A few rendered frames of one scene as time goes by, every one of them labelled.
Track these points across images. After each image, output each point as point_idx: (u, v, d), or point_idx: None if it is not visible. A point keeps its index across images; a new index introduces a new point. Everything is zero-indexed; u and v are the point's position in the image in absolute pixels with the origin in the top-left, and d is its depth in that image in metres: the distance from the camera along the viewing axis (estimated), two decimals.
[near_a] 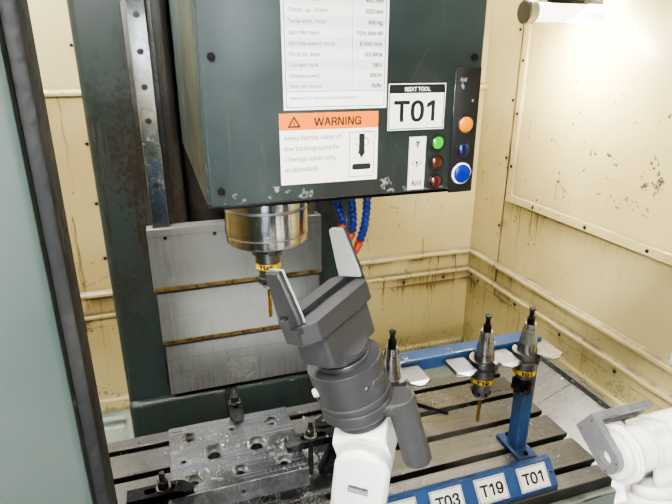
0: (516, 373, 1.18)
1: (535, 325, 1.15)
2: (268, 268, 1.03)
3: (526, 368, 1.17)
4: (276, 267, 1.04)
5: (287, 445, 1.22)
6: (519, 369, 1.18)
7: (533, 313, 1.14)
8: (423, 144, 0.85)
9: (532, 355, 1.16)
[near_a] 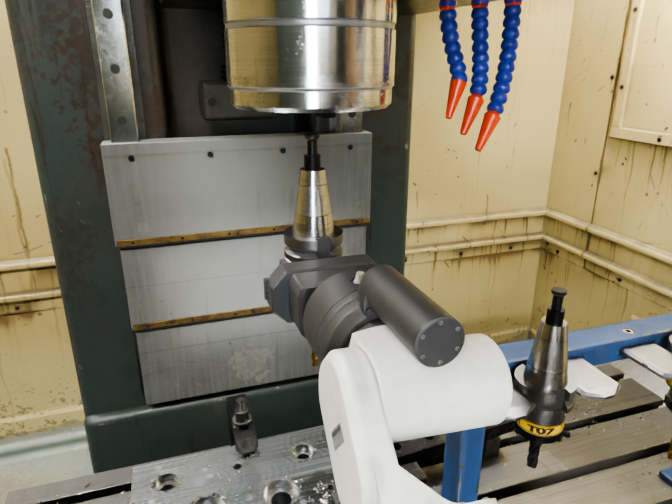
0: None
1: None
2: None
3: None
4: None
5: (335, 498, 0.70)
6: None
7: None
8: None
9: None
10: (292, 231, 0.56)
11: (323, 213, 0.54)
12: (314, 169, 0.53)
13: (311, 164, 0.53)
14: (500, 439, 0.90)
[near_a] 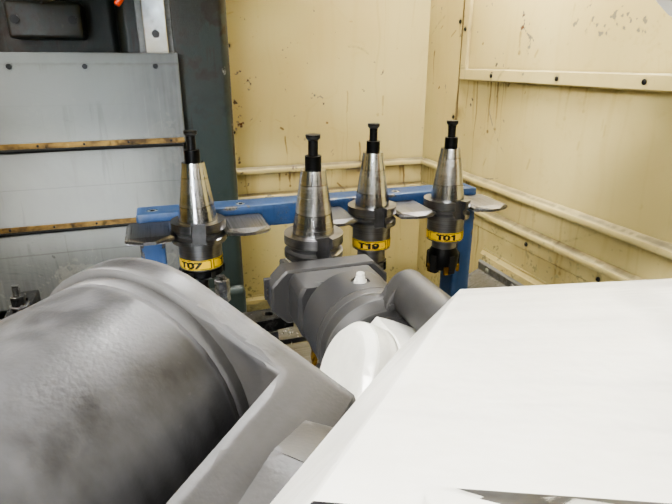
0: (430, 237, 0.72)
1: (457, 150, 0.69)
2: None
3: (445, 226, 0.71)
4: None
5: None
6: (434, 229, 0.72)
7: (453, 129, 0.68)
8: None
9: (454, 202, 0.70)
10: (292, 231, 0.56)
11: (323, 214, 0.54)
12: (315, 170, 0.53)
13: (312, 164, 0.53)
14: (278, 333, 0.96)
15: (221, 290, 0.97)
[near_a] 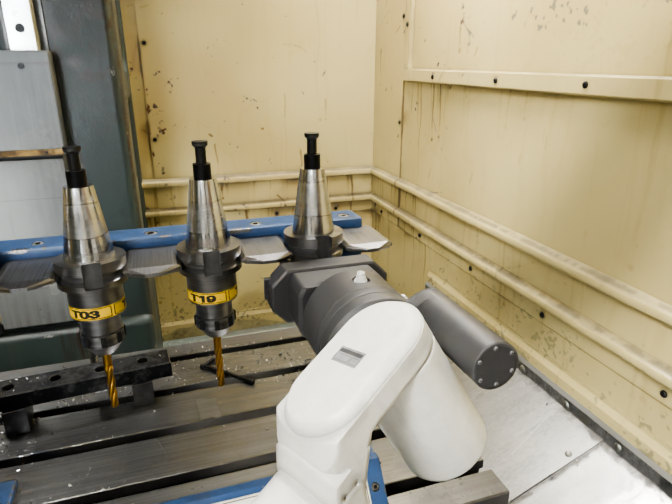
0: None
1: (318, 170, 0.53)
2: (90, 315, 0.49)
3: None
4: (109, 313, 0.50)
5: None
6: None
7: (312, 144, 0.53)
8: None
9: (317, 237, 0.54)
10: (64, 256, 0.49)
11: (90, 236, 0.48)
12: (76, 186, 0.47)
13: (71, 180, 0.47)
14: (152, 384, 0.81)
15: None
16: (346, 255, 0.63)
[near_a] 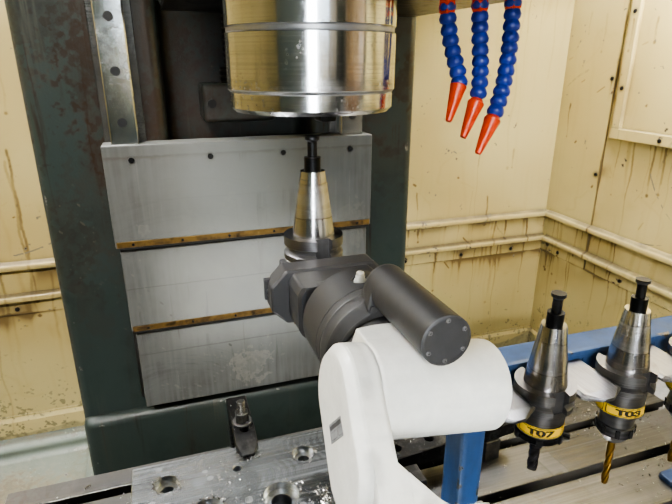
0: None
1: (318, 173, 0.53)
2: (634, 414, 0.59)
3: None
4: (643, 411, 0.60)
5: (335, 500, 0.70)
6: None
7: (313, 147, 0.53)
8: None
9: (317, 240, 0.54)
10: (609, 364, 0.59)
11: (648, 350, 0.57)
12: (644, 311, 0.57)
13: (643, 306, 0.56)
14: (500, 441, 0.90)
15: None
16: None
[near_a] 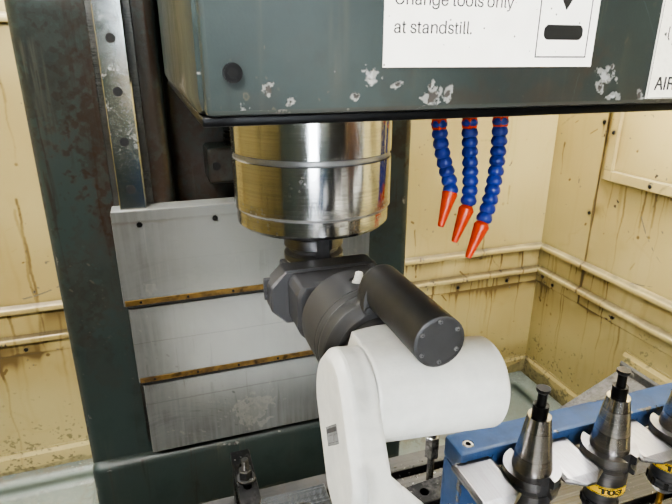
0: None
1: None
2: (616, 493, 0.63)
3: None
4: (625, 489, 0.63)
5: None
6: None
7: None
8: None
9: (317, 240, 0.54)
10: (592, 445, 0.63)
11: (629, 435, 0.61)
12: (624, 399, 0.60)
13: (623, 395, 0.60)
14: None
15: (433, 447, 0.95)
16: None
